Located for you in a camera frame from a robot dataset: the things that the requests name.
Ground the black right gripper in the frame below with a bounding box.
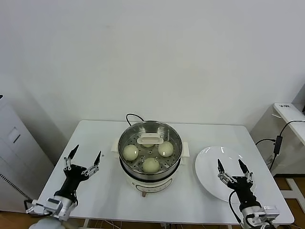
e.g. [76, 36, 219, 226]
[217, 159, 259, 211]

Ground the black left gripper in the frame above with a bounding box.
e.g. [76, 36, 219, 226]
[56, 144, 102, 198]

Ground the round glass pot lid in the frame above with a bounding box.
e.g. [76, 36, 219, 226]
[118, 120, 183, 176]

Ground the stainless steel steamer basket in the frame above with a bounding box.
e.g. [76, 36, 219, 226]
[118, 120, 183, 178]

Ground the large white round plate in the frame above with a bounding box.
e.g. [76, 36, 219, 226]
[194, 146, 257, 203]

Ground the white side desk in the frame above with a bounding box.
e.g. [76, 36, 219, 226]
[250, 102, 305, 198]

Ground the grey metal cabinet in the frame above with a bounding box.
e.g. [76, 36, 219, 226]
[0, 95, 54, 213]

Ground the white electric cooker base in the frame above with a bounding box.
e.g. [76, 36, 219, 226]
[110, 139, 191, 198]

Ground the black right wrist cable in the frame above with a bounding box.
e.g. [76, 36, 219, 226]
[228, 192, 243, 224]

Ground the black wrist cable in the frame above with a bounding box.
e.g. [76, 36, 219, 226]
[228, 192, 243, 224]
[23, 199, 33, 215]

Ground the black cooker power cable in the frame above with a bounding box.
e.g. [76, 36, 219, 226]
[125, 113, 144, 127]

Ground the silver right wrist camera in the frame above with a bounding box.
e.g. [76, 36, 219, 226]
[252, 205, 279, 222]

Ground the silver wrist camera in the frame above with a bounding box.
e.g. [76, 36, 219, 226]
[252, 205, 279, 222]
[25, 197, 72, 220]

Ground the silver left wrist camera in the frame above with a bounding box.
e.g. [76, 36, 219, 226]
[25, 197, 72, 220]

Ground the white cable under table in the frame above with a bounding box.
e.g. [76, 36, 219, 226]
[94, 219, 122, 227]

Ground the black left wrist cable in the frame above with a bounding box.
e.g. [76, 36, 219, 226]
[23, 199, 33, 215]

